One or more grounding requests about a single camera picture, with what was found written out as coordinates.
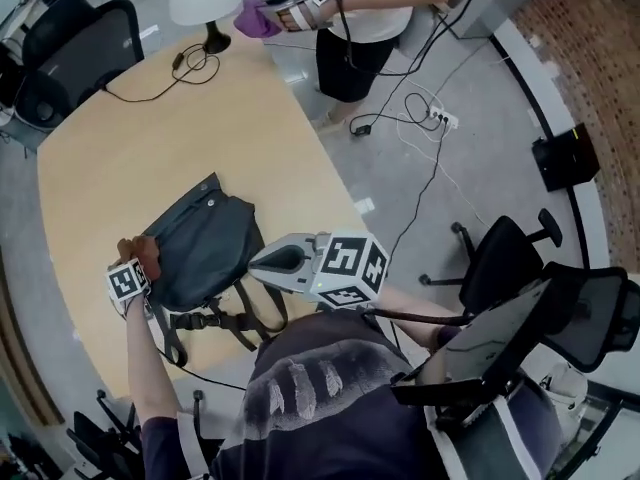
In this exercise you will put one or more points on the person's left forearm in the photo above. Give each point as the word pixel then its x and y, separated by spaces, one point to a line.
pixel 150 363

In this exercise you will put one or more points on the person's left hand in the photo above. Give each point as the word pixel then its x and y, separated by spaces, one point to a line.
pixel 127 249

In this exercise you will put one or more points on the white power strip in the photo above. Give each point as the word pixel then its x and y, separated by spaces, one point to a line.
pixel 444 118

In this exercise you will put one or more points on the white floor paper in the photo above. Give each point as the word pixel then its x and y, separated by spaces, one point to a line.
pixel 365 206

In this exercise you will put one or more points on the person's right forearm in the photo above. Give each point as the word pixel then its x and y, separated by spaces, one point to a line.
pixel 410 313

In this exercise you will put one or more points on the black mesh office chair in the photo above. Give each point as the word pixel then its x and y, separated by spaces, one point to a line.
pixel 590 313

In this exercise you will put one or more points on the person's dark printed shirt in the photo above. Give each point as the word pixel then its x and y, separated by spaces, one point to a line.
pixel 325 428

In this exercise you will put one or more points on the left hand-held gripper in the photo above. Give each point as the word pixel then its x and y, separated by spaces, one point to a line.
pixel 125 282

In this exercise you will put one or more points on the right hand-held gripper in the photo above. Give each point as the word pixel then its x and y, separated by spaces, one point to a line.
pixel 345 263

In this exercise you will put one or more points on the black power adapter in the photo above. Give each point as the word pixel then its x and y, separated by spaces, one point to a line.
pixel 362 130

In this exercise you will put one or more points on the brown wooden platform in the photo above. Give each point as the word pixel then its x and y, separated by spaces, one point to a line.
pixel 25 348

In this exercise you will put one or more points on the purple cloth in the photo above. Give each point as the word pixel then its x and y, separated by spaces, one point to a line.
pixel 255 18

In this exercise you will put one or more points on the black backpack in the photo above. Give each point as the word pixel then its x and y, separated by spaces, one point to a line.
pixel 205 248

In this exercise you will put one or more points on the white bag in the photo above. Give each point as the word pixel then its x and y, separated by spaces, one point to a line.
pixel 562 398

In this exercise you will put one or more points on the black box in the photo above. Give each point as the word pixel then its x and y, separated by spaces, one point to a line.
pixel 565 158

